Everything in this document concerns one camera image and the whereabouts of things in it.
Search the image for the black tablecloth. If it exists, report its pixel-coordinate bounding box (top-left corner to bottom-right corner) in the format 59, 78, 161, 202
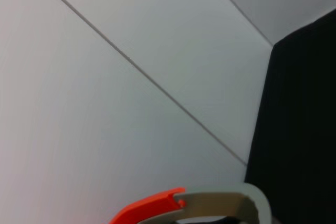
244, 8, 336, 224

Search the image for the grey perforated storage box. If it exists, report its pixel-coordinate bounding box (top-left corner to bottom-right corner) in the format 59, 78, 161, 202
174, 183, 272, 224

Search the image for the orange plastic clip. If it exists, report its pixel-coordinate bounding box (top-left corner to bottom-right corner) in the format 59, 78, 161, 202
110, 187, 186, 224

